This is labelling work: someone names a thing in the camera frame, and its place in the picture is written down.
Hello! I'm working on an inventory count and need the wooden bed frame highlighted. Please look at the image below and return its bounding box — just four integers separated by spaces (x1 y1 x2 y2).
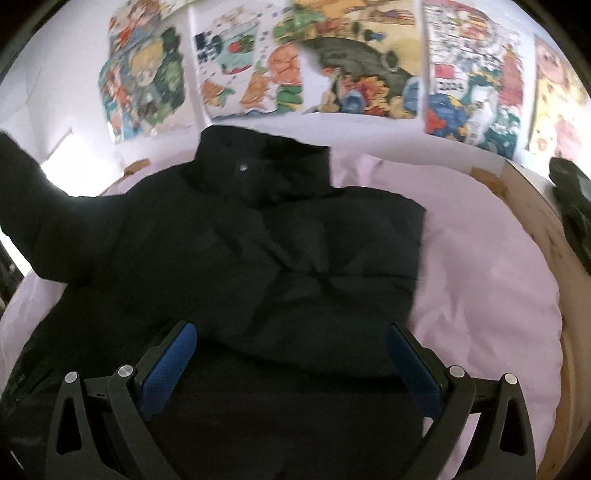
120 158 591 480

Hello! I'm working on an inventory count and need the landscape hill drawing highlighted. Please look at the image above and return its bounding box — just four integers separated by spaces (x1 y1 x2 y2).
294 1 422 119

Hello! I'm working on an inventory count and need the juice and oranges drawing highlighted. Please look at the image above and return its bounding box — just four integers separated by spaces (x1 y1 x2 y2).
192 1 304 120

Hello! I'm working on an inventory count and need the pink pigs drawing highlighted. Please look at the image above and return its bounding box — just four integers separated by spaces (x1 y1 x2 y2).
528 36 590 164

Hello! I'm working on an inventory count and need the black puffer jacket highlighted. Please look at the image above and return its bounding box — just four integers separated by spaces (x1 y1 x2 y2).
1 126 426 479

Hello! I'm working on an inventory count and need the pink bed sheet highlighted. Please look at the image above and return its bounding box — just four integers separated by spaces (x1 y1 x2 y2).
1 148 561 479

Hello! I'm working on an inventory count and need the dark green jacket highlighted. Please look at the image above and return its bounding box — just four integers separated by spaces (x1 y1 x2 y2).
549 157 591 273

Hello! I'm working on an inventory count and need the bright window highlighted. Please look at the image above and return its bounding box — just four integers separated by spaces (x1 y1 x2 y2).
1 131 127 283

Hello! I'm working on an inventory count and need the orange hair girl drawing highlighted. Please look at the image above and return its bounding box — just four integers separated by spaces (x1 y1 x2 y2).
108 0 191 55

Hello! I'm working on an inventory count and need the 2024 dragon drawing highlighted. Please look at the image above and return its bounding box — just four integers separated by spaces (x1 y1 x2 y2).
423 1 524 159

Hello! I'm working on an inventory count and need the swimming girl drawing lower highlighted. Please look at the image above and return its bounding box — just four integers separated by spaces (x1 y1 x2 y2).
98 56 142 144

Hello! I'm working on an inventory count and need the blond boy drawing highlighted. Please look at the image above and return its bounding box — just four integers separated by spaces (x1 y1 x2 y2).
112 25 194 139

